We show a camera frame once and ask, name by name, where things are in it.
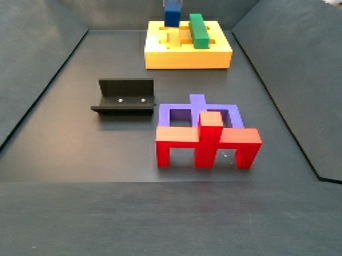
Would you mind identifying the blue long block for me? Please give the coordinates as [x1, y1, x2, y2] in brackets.
[164, 0, 182, 27]

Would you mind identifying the yellow slotted board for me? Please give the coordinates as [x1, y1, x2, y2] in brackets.
[145, 21, 233, 70]

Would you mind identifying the red three-legged piece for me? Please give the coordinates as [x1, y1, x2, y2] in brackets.
[156, 112, 262, 169]

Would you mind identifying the green block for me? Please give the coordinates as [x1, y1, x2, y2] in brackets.
[190, 13, 210, 49]

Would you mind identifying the purple frame piece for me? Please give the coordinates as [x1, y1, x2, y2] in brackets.
[158, 94, 245, 128]

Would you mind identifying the black angle bracket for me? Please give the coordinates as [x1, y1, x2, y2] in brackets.
[91, 78, 156, 115]

